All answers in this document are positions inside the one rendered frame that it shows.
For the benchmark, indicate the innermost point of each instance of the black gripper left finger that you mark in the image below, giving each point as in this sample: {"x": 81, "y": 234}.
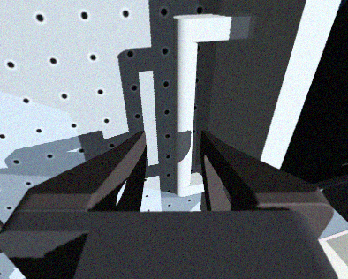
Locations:
{"x": 96, "y": 183}

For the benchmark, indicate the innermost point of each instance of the white box-shaped imager with drawer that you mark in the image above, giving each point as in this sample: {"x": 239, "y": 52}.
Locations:
{"x": 268, "y": 99}

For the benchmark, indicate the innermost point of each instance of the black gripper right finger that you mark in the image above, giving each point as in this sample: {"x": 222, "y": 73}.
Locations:
{"x": 255, "y": 185}

